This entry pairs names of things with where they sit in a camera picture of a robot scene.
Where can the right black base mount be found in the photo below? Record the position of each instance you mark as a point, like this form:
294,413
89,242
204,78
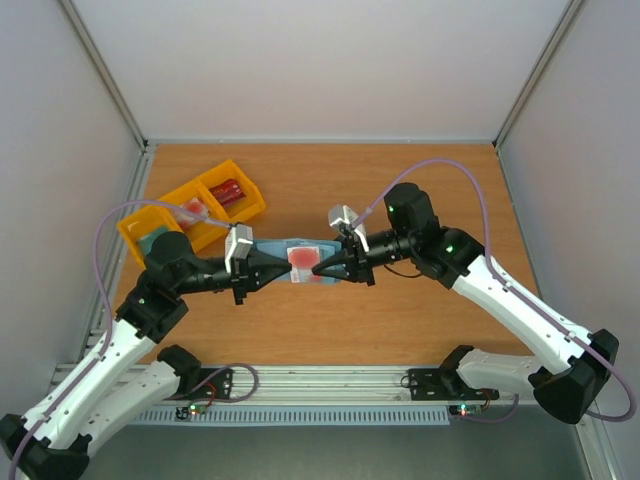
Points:
431,384

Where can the right small circuit board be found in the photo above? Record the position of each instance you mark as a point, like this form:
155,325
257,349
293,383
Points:
465,410

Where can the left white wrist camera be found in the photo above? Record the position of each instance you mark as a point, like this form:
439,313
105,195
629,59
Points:
238,244

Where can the grey slotted cable duct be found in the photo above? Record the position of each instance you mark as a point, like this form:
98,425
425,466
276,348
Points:
297,416

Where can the yellow bin near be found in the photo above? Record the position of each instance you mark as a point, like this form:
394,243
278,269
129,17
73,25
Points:
142,222

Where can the yellow bin middle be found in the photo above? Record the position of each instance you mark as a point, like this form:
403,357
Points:
202,234

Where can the small circuit board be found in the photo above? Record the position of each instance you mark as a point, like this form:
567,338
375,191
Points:
465,410
190,411

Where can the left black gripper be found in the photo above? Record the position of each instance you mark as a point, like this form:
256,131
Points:
255,272

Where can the teal card stack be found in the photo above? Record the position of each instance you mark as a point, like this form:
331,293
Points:
145,243

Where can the teal card holder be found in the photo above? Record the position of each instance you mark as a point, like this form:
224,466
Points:
279,248

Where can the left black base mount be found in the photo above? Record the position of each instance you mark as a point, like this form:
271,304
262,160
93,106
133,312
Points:
215,382

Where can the aluminium front rail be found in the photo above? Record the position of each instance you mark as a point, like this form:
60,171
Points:
281,385

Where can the left small circuit board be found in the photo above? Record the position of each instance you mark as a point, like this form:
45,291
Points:
190,411

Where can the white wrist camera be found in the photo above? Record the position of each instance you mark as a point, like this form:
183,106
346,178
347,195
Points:
343,219
238,244

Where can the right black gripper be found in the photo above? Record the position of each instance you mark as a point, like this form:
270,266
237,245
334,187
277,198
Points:
360,260

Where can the red card stack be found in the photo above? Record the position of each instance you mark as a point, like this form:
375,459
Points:
227,193

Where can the white red-dot card stack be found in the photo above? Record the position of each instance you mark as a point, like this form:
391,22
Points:
191,213

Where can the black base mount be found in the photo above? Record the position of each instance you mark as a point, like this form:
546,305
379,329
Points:
215,382
431,384

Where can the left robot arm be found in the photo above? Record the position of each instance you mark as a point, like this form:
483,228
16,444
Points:
56,438

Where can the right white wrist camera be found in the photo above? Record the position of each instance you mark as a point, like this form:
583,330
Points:
343,219

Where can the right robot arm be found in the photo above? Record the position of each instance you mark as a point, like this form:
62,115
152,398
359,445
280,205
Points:
567,366

